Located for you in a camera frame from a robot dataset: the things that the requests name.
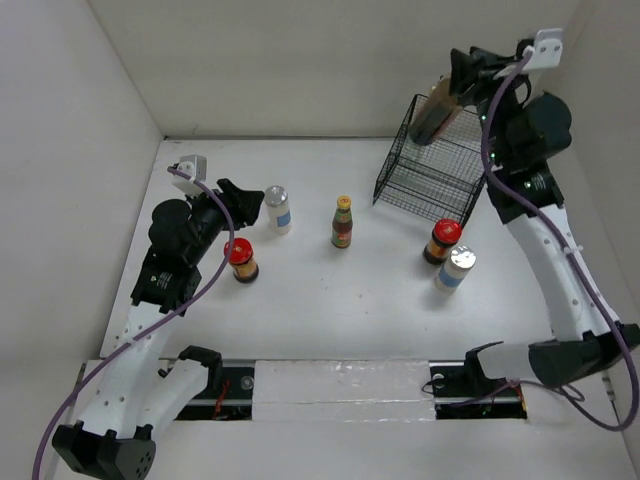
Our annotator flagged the dark soy sauce bottle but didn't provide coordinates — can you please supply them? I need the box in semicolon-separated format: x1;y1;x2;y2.
408;77;462;146

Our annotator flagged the yellow cap sauce bottle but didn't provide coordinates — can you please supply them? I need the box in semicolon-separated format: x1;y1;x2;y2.
331;195;353;248

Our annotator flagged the left red lid jar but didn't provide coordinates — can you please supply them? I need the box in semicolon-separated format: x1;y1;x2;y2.
224;237;259;284

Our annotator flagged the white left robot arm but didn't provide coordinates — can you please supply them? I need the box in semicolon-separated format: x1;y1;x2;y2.
52;178;264;479

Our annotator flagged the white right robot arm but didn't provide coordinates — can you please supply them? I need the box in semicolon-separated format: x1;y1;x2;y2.
449;46;639;405

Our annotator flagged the black wire rack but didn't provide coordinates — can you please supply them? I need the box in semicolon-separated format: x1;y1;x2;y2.
373;94;485;226

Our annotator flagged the right white salt jar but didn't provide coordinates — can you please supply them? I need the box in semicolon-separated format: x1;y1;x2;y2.
435;245;477;293

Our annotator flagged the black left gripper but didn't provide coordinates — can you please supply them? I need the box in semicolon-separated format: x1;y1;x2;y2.
185;178;262;265

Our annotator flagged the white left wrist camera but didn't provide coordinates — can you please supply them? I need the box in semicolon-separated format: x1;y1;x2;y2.
168;154;207;197

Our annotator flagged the white salt jar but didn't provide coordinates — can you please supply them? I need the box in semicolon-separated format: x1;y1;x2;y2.
435;245;477;293
264;185;292;235

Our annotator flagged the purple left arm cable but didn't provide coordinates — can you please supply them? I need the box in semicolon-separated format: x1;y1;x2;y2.
31;166;236;480

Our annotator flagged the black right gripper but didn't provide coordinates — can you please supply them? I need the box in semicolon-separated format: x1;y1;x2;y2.
448;44;533;167

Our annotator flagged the right red lid jar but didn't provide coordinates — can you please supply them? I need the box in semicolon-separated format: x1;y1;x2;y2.
423;218;462;265

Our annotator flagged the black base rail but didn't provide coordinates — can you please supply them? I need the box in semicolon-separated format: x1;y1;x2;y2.
178;360;527;421

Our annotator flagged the left white salt jar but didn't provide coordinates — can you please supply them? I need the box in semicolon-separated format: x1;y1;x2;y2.
264;185;292;235

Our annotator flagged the red lid jar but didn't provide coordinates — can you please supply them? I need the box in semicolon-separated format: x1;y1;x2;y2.
224;237;259;284
423;218;462;265

